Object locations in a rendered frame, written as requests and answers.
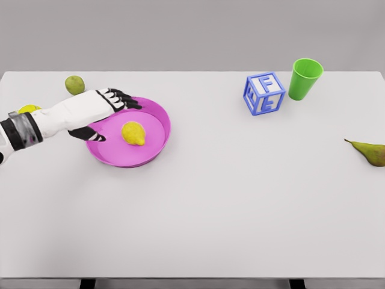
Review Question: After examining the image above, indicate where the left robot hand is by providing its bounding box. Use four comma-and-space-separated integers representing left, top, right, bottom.
61, 88, 143, 143

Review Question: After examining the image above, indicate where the yellow lemon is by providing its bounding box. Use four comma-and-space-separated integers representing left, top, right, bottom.
121, 121, 147, 147

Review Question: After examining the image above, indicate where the pink round plate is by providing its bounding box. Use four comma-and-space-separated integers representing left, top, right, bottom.
85, 96, 172, 168

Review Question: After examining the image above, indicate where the green round fruit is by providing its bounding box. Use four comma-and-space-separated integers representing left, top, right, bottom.
64, 75, 85, 96

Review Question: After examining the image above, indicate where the yellow-green round fruit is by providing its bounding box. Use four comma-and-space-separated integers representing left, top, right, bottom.
17, 104, 43, 115

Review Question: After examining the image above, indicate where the blue letter block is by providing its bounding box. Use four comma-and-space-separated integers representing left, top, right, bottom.
242, 71, 286, 116

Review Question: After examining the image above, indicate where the green plastic cup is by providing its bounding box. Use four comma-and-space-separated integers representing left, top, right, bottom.
288, 58, 324, 101

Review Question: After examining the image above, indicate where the green-brown pear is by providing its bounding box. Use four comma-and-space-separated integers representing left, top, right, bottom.
343, 138, 385, 167

